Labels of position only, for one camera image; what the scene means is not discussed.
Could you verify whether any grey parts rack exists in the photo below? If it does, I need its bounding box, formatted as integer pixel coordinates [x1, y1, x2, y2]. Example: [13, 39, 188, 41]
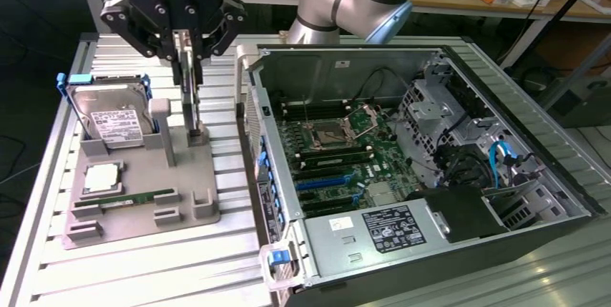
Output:
[61, 97, 221, 250]

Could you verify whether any green RAM stick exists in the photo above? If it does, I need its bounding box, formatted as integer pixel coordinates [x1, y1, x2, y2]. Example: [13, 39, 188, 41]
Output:
[76, 187, 173, 210]

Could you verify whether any metal socket cover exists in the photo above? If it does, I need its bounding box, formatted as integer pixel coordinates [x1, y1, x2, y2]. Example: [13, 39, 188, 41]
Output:
[340, 102, 388, 136]

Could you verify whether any blue expansion slot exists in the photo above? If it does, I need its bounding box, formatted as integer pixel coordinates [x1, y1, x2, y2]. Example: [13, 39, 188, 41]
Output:
[295, 174, 351, 190]

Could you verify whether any black slanted pole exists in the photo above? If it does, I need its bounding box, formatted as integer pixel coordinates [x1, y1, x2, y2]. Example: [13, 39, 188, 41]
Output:
[495, 0, 603, 68]

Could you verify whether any blue wire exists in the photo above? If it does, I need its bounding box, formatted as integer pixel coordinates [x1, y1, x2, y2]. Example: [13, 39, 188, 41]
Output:
[488, 138, 515, 192]

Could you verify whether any silver CPU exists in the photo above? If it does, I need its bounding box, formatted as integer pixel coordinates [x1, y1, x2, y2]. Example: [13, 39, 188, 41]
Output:
[83, 164, 125, 195]

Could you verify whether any black plastic shroud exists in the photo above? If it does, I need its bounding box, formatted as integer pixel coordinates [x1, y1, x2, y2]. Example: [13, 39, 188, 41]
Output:
[427, 185, 510, 243]

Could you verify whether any wooden desk with grey legs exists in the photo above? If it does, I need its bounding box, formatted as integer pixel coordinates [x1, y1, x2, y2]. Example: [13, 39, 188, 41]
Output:
[408, 0, 611, 69]

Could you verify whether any blue case latch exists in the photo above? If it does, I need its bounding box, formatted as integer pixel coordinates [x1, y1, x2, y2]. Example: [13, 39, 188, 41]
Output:
[267, 249, 291, 265]

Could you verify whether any open black PC case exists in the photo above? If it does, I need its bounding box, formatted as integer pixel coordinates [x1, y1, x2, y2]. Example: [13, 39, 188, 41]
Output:
[235, 44, 603, 307]

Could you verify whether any black disk wire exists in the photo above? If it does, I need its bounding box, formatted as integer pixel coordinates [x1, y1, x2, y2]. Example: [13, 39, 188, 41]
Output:
[504, 152, 543, 188]

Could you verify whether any black power wire bundle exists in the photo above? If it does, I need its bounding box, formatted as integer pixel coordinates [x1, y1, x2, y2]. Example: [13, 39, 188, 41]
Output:
[436, 144, 492, 190]

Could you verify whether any dark grey floor box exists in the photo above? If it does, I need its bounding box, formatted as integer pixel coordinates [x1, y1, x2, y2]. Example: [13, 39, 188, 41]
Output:
[543, 77, 611, 129]

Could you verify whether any grey power supply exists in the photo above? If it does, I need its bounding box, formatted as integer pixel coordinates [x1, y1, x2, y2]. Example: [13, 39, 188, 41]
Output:
[291, 198, 452, 281]

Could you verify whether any black expansion slot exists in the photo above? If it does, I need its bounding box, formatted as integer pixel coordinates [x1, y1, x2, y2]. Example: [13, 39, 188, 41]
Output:
[303, 199, 359, 217]

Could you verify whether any thin black looped wire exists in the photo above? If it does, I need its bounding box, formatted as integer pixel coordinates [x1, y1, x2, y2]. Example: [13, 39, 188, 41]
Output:
[357, 66, 412, 101]

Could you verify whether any black installed RAM stick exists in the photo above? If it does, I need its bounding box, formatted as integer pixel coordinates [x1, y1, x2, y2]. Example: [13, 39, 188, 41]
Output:
[297, 147, 369, 168]

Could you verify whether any CPU socket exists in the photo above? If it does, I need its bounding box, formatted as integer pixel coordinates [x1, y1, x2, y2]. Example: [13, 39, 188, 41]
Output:
[304, 119, 357, 150]

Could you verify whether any silver chipset heatsink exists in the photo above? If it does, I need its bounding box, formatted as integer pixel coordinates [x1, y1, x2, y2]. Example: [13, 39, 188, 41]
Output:
[367, 182, 400, 205]

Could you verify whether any metal drive cage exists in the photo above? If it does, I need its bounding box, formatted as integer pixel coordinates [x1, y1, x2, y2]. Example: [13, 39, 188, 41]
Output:
[395, 51, 592, 231]

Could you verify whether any hard disk in blue caddy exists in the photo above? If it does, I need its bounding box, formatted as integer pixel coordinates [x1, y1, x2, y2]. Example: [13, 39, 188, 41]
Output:
[56, 72, 161, 150]

